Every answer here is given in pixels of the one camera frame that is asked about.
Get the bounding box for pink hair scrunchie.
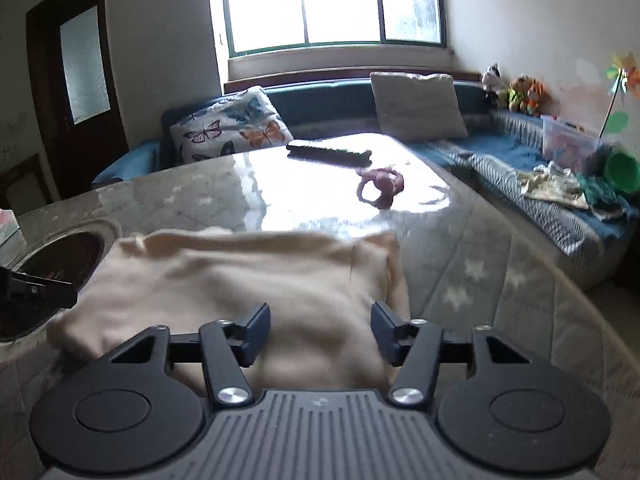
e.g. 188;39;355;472
356;168;405;209

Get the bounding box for blue sofa bench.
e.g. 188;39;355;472
90;78;637;291

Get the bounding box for tissue box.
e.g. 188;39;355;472
0;209;25;256

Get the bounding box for black remote control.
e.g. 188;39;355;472
286;141;372;168

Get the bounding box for quilted star table cover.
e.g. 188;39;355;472
1;134;639;479

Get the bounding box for yellow plush toy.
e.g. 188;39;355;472
508;75;533;113

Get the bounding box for orange plush toy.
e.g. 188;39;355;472
525;79;547;117

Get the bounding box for clear plastic storage box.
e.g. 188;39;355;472
541;115;601;174

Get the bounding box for black white plush toy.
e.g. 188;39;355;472
482;63;506;110

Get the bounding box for colourful paper pinwheel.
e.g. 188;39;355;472
599;52;639;138

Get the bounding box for black round induction cooktop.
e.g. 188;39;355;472
1;232;105;342

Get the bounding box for dark door frosted glass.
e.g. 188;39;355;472
26;0;128;200

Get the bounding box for butterfly print pillow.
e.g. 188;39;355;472
169;86;294;164

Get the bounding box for gray square pillow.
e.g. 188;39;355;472
370;72;469;143

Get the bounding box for green framed window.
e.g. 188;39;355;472
221;0;446;58

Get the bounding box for crumpled clothes on bench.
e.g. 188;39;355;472
516;162;638;222

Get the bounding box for green plastic bowl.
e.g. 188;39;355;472
603;152;640;195

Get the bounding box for cream sweatshirt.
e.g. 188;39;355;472
47;228;410;391

